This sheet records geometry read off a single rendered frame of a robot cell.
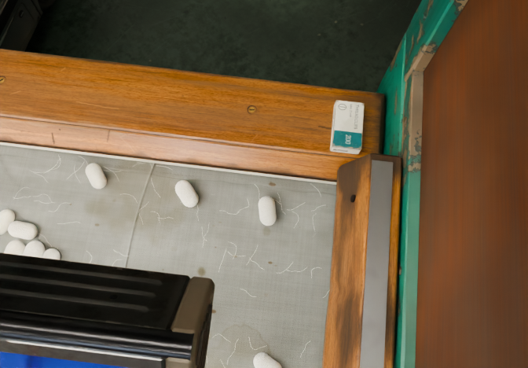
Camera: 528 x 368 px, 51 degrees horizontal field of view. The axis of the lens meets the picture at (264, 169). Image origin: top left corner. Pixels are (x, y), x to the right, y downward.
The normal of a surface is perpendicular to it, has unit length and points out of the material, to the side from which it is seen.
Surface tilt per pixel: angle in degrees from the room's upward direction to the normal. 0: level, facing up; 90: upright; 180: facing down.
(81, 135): 45
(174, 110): 0
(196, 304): 58
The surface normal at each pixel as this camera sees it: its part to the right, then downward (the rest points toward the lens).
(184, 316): 0.11, -0.96
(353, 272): -0.91, -0.23
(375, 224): 0.03, -0.31
